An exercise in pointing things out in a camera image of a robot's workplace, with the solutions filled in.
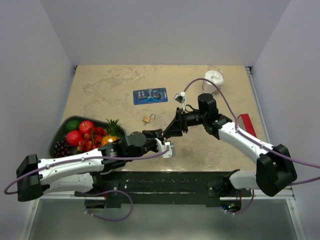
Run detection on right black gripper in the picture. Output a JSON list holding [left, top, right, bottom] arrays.
[[163, 108, 207, 138]]

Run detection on brass padlock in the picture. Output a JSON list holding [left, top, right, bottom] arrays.
[[142, 114, 156, 125]]

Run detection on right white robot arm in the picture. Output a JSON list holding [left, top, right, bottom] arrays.
[[163, 93, 298, 197]]

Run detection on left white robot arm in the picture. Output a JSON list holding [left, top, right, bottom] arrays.
[[16, 129, 168, 202]]

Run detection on blue blister card package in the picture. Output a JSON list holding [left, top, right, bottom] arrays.
[[133, 87, 168, 105]]

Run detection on orange spiky fruit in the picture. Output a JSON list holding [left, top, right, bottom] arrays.
[[101, 135, 120, 146]]

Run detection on white paper roll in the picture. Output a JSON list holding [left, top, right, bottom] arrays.
[[202, 70, 224, 95]]

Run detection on red strawberries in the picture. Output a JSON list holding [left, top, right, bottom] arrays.
[[94, 127, 106, 143]]

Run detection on yellow red cherries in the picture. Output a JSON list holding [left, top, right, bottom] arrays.
[[76, 133, 96, 154]]

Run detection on red apple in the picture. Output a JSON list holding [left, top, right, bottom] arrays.
[[78, 120, 96, 135], [66, 130, 83, 147]]

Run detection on red box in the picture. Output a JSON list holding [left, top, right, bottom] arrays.
[[237, 113, 257, 137]]

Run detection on green lime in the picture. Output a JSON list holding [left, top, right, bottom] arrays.
[[65, 119, 81, 133]]

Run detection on dark green fruit tray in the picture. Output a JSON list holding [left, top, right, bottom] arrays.
[[49, 116, 126, 158]]

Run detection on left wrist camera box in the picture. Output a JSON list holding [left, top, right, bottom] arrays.
[[155, 138, 176, 159]]

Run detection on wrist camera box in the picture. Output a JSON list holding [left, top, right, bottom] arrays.
[[155, 138, 176, 159], [174, 91, 187, 111]]

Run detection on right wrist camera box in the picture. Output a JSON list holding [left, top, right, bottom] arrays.
[[174, 91, 187, 111]]

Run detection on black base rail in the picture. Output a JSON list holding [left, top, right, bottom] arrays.
[[74, 171, 252, 208]]

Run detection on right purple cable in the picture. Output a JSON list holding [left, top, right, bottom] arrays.
[[182, 77, 320, 216]]

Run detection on purple cable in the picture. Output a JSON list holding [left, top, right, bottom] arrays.
[[3, 144, 171, 221], [182, 77, 320, 216]]

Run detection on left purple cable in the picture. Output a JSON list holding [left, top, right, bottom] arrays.
[[3, 144, 171, 221]]

